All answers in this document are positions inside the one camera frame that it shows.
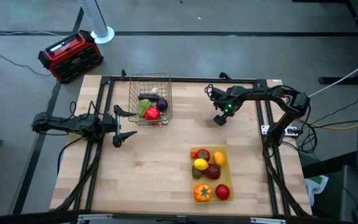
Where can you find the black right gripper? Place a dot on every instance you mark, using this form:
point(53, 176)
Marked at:
point(228, 99)

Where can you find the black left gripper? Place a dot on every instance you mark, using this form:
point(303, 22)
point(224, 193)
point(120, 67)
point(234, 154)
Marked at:
point(109, 124)

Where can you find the striped green squash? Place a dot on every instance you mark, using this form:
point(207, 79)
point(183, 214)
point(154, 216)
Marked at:
point(144, 108)

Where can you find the long purple eggplant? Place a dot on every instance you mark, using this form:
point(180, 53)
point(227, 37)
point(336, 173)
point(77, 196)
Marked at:
point(149, 97)

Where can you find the red tomato with green top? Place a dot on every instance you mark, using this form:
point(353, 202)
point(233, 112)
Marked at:
point(203, 154)

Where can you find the small beige mushroom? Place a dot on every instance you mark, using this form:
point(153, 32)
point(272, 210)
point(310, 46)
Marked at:
point(165, 118)

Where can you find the round dark purple vegetable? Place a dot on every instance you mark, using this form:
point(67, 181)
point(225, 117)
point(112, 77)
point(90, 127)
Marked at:
point(162, 104)

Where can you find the small orange-red toy fruit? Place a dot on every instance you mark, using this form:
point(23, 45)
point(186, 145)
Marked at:
point(193, 154)

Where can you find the small garlic bulb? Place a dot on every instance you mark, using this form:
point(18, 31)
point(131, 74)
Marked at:
point(155, 91)

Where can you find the dark red apple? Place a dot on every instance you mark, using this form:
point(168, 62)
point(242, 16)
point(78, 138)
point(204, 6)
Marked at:
point(212, 171)

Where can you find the dark green avocado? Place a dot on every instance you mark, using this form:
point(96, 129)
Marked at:
point(196, 173)

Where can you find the round red apple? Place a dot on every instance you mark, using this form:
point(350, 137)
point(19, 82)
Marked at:
point(222, 191)

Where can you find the orange fruit with green top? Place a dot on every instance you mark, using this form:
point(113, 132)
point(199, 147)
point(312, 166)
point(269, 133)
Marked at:
point(202, 192)

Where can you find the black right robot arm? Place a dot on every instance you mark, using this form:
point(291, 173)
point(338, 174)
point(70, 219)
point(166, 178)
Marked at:
point(269, 93)

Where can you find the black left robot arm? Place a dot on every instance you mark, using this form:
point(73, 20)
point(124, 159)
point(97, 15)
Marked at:
point(70, 123)

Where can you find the black clamp knob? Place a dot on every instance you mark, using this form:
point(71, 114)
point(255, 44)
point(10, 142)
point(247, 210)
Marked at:
point(123, 74)
point(225, 76)

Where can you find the yellow plastic bin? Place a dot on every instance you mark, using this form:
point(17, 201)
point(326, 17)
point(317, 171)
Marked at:
point(229, 175)

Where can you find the white tower fan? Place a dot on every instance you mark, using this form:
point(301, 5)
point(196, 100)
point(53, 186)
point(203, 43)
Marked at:
point(96, 21)

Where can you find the white green bag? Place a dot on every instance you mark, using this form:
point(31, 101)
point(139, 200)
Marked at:
point(317, 183)

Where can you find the black crossbar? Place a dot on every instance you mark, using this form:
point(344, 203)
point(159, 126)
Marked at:
point(26, 217)

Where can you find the black aluminium table frame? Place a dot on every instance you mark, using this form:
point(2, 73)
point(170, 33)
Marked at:
point(197, 80)

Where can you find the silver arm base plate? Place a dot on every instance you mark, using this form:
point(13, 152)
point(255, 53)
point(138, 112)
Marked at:
point(289, 130)

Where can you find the silver metal bracket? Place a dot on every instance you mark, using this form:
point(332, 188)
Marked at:
point(267, 220)
point(93, 217)

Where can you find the black steel beam frame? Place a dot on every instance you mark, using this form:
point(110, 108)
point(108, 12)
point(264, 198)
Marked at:
point(346, 81)

